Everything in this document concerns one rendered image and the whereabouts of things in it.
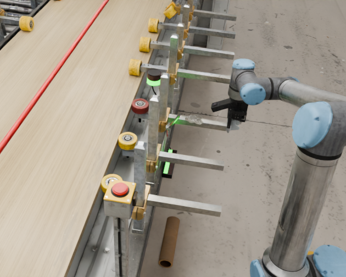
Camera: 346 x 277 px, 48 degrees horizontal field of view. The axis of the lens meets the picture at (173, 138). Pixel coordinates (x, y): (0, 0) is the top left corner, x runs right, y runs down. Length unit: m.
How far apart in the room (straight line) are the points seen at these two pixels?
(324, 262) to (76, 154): 0.98
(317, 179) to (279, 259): 0.33
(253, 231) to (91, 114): 1.30
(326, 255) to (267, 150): 1.73
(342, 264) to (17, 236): 1.07
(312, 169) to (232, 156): 1.90
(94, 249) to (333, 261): 0.88
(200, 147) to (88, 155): 1.53
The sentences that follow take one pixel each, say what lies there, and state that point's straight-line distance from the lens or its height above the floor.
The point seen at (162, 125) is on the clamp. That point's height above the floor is 0.87.
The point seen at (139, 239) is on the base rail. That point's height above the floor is 0.70.
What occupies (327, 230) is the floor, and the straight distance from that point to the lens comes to 2.73.
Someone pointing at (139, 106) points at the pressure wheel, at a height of 0.91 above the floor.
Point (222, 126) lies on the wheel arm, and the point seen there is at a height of 0.86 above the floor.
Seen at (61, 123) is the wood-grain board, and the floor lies 0.90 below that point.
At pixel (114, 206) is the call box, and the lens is 1.03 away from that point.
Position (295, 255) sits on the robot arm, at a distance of 1.30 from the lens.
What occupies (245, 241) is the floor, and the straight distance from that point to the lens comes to 2.49.
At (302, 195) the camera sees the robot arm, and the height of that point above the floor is 1.20.
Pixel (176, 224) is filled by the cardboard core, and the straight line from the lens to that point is 2.40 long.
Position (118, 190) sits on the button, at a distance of 1.01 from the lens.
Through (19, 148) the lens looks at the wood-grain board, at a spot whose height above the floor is 0.90.
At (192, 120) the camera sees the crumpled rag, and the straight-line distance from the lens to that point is 1.82.
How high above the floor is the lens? 2.00
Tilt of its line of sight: 41 degrees down
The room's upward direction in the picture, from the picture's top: 6 degrees clockwise
